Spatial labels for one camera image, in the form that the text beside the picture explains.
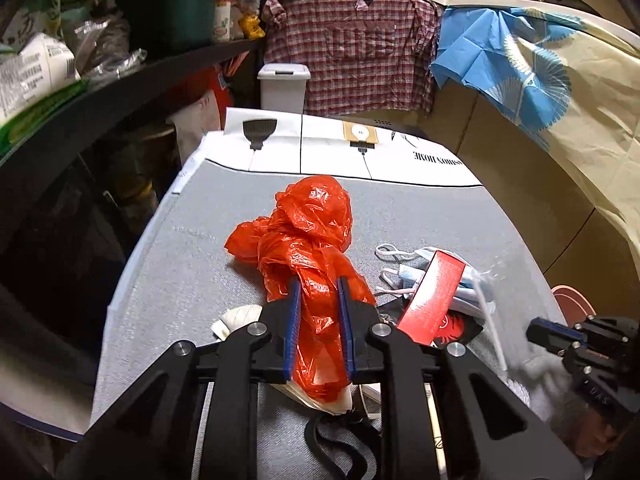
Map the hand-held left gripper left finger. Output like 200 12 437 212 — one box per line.
55 279 303 480

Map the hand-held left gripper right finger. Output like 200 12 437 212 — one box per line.
336 276 586 480

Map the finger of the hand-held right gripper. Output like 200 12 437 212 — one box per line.
526 317 588 357

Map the pink plastic basin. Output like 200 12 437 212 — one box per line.
550 285 598 333

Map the blue face mask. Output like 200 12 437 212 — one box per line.
375 244 497 319

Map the orange plastic bag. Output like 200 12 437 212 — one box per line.
224 175 377 403

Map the clear plastic straw wrapper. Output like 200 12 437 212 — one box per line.
470 260 509 372

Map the black red sachet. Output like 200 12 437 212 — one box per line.
430 310 485 349

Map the red paper card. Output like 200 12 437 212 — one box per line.
396 249 474 347

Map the beige cloth sheet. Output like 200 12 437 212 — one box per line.
500 7 640 281

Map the red white shopping bag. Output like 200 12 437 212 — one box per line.
167 66 234 162

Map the white lidded bin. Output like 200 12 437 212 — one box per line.
257 63 312 116

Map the blue patterned cloth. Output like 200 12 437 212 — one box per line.
430 7 586 152

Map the red plaid shirt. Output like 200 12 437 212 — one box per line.
262 0 446 117

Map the black shelf rack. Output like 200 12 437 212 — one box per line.
0 0 272 281

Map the yellow toy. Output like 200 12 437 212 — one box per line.
239 12 266 40

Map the white labelled jar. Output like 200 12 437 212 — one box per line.
214 0 234 44

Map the green storage box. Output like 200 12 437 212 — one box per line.
117 0 225 54

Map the white green paper package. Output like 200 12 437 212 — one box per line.
0 32 89 147

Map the black strap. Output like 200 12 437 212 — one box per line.
304 411 385 480

